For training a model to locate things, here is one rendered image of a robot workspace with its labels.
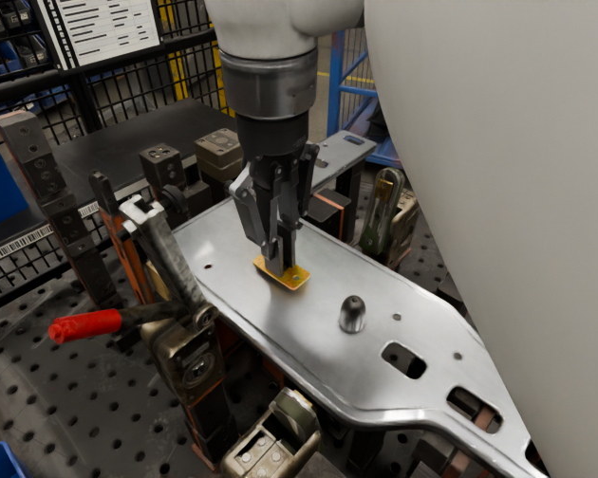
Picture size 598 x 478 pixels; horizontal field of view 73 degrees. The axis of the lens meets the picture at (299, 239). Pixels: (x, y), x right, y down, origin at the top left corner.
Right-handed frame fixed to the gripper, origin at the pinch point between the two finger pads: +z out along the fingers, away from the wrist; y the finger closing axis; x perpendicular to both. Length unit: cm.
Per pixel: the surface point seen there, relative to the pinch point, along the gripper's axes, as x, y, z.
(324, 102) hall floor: 174, 226, 107
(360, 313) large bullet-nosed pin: -13.9, -0.5, 1.3
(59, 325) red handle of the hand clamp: -0.1, -25.8, -9.9
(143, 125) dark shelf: 49.0, 9.1, 2.1
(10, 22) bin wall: 218, 37, 17
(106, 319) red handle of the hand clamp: -0.7, -22.5, -8.1
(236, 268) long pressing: 5.4, -3.6, 4.9
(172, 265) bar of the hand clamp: -1.8, -15.7, -10.5
